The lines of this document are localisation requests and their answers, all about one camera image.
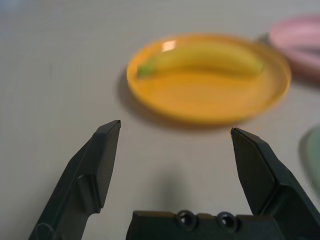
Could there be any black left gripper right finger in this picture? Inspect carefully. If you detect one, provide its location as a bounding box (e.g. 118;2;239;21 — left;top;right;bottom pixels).
230;127;320;240

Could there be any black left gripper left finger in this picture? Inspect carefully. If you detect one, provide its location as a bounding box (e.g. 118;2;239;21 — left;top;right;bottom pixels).
27;119;122;240

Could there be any yellow toy banana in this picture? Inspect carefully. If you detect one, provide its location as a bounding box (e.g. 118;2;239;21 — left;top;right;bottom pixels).
136;41;265;77

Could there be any green cutting board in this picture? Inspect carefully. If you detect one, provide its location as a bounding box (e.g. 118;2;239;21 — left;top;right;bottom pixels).
306;126;320;186

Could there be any yellow plastic plate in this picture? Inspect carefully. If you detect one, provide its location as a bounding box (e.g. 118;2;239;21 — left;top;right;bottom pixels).
126;32;292;126

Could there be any pink plastic plate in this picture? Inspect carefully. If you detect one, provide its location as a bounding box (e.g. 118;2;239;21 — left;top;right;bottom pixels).
269;14;320;76

